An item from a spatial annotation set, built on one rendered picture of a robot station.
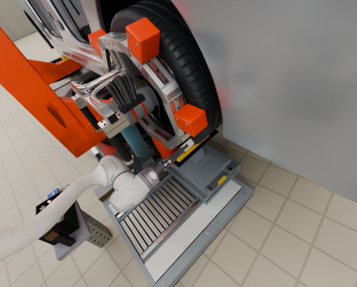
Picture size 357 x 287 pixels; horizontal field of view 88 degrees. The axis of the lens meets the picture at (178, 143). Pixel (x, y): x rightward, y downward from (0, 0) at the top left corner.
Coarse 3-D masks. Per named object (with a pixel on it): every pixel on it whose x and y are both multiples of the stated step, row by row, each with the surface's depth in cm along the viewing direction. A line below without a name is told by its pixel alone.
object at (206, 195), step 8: (232, 160) 132; (168, 168) 142; (232, 168) 127; (176, 176) 137; (224, 176) 123; (232, 176) 129; (184, 184) 133; (192, 184) 129; (208, 184) 124; (216, 184) 124; (224, 184) 127; (192, 192) 130; (200, 192) 123; (208, 192) 120; (216, 192) 124; (208, 200) 121
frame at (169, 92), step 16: (112, 32) 74; (112, 48) 69; (128, 48) 60; (112, 64) 93; (144, 64) 60; (160, 64) 62; (160, 80) 60; (160, 96) 63; (176, 96) 63; (144, 128) 109; (160, 128) 105; (176, 128) 71; (176, 144) 84
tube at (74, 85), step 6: (114, 54) 72; (114, 60) 74; (120, 66) 74; (114, 72) 75; (102, 78) 73; (108, 78) 74; (72, 84) 77; (78, 84) 75; (84, 84) 72; (90, 84) 72; (96, 84) 73; (78, 90) 74; (84, 90) 73
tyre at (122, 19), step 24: (144, 0) 69; (168, 0) 65; (120, 24) 71; (168, 24) 60; (168, 48) 58; (192, 48) 59; (192, 72) 60; (192, 96) 64; (216, 96) 68; (216, 120) 76
